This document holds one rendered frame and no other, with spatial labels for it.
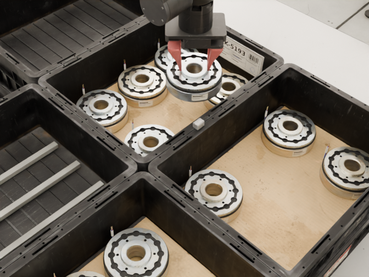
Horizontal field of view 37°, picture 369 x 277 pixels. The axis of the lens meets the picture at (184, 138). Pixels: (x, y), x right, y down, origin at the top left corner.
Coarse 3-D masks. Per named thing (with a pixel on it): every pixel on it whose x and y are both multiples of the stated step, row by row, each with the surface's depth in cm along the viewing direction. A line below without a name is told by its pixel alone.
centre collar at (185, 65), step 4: (188, 60) 101; (192, 60) 101; (196, 60) 101; (184, 64) 100; (188, 64) 100; (192, 64) 101; (196, 64) 101; (200, 64) 100; (204, 64) 100; (184, 68) 99; (204, 68) 100; (184, 72) 99; (188, 72) 99; (200, 72) 99; (204, 72) 99; (188, 76) 98; (192, 76) 98; (196, 76) 98; (200, 76) 98
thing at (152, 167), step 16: (288, 64) 109; (272, 80) 106; (320, 80) 106; (240, 96) 102; (352, 96) 103; (224, 112) 99; (368, 112) 101; (208, 128) 96; (176, 144) 93; (160, 160) 91; (160, 176) 88; (176, 192) 86; (368, 192) 88; (352, 208) 85; (224, 224) 82; (336, 224) 83; (240, 240) 81; (320, 240) 81; (336, 240) 84; (256, 256) 79; (304, 256) 79; (320, 256) 81; (288, 272) 77; (304, 272) 78
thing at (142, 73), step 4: (136, 72) 116; (140, 72) 116; (144, 72) 116; (132, 76) 115; (136, 76) 115; (148, 76) 115; (152, 76) 115; (132, 80) 114; (152, 80) 114; (132, 84) 114; (136, 84) 113; (140, 84) 113; (144, 84) 113; (148, 84) 113
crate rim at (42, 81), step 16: (128, 32) 115; (96, 48) 111; (256, 48) 113; (64, 64) 107; (272, 64) 109; (48, 80) 104; (256, 80) 105; (64, 96) 101; (80, 112) 98; (208, 112) 99; (96, 128) 96; (192, 128) 96; (144, 160) 91
